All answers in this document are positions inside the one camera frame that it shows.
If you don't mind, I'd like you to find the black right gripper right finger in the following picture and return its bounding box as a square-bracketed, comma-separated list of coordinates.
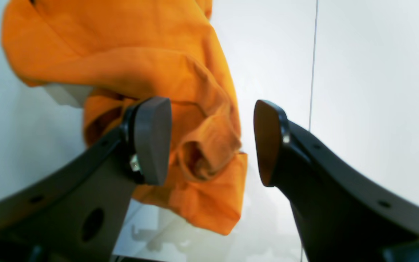
[254, 100, 419, 262]

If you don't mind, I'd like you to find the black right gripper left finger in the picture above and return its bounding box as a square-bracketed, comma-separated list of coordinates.
[0, 96, 172, 262]

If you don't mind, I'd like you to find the orange t-shirt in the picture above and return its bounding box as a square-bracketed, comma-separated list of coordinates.
[1, 0, 248, 235]

